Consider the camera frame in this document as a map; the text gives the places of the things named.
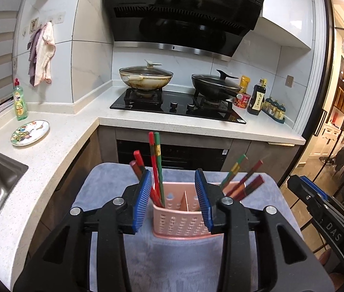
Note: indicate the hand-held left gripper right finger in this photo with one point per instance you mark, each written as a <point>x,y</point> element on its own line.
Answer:
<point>204,197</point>

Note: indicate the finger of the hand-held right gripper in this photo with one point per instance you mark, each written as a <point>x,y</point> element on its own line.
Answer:
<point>301,193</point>
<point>316,185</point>

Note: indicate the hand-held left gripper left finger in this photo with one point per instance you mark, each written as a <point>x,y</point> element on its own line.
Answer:
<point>141,200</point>

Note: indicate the brown wooden chopstick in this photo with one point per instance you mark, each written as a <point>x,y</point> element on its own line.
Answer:
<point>134,168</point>

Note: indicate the pink perforated utensil holder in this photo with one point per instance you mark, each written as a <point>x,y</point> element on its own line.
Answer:
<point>178,222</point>

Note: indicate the green chopstick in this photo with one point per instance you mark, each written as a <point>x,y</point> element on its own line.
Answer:
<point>159,164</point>

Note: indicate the bright red chopstick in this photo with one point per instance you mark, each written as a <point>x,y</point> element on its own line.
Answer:
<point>138,159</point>
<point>153,158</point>

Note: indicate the built-in black oven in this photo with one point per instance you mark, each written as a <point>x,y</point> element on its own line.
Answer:
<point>190,155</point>

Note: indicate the blue-grey plush mat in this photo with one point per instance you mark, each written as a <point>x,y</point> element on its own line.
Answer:
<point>175,261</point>

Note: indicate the spice jar rack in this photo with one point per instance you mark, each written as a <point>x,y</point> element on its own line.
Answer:
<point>275,111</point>

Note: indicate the black gas stove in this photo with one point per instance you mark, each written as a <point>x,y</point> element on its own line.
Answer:
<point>178,106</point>

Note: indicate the white speckled kitchen counter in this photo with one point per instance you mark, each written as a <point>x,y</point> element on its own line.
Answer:
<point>68,133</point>

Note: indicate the dark soy sauce bottle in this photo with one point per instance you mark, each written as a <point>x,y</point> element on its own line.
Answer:
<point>256,99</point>

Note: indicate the red seasoning tub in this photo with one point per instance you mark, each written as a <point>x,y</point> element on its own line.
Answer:
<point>242,100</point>

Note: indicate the glass sliding door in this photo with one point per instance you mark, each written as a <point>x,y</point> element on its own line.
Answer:
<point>342,82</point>

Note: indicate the black pan with lid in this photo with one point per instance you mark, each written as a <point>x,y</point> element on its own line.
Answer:
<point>213,85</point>

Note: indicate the yellow seasoning packet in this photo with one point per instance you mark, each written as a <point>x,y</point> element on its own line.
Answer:
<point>245,83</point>

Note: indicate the beige wok with lid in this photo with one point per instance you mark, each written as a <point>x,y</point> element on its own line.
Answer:
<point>146,77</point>

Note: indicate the patterned plate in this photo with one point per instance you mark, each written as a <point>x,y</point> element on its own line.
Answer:
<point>30,132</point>

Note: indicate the green dish soap bottle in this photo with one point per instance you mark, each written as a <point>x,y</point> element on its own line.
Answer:
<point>20,103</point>

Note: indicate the white hanging cloth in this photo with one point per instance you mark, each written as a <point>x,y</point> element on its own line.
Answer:
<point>44,54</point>

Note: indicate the purple hanging cloth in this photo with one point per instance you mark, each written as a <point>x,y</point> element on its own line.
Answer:
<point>32,60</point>

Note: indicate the black range hood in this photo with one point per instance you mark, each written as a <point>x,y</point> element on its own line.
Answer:
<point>184,9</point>

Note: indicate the grey wall switch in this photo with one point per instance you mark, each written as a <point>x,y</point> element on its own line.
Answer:
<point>289,81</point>

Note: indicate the white wall socket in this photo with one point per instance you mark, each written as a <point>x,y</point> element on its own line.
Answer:
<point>61,18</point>

